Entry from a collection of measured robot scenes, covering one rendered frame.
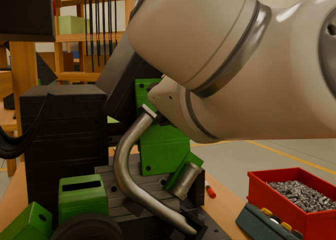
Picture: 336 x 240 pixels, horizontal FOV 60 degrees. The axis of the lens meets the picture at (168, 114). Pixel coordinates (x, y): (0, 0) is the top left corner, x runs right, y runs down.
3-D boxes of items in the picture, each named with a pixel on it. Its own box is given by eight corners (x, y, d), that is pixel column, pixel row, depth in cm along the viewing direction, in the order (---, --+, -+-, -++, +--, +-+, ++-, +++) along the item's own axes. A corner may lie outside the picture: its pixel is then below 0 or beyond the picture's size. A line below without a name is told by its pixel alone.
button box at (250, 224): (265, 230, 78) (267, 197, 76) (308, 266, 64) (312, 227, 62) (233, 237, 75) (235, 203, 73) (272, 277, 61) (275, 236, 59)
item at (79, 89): (99, 183, 100) (95, 84, 94) (113, 231, 71) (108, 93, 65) (41, 191, 94) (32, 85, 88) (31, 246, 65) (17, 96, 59)
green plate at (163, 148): (179, 167, 72) (172, 84, 74) (192, 170, 65) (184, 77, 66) (134, 172, 69) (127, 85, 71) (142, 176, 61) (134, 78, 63)
